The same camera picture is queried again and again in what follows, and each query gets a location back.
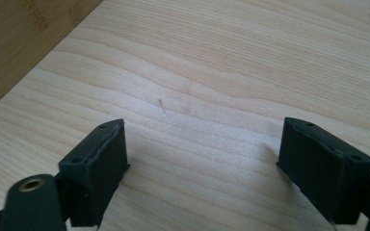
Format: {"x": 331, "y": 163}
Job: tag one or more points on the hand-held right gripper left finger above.
{"x": 96, "y": 173}

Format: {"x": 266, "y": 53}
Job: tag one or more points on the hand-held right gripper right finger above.
{"x": 324, "y": 176}

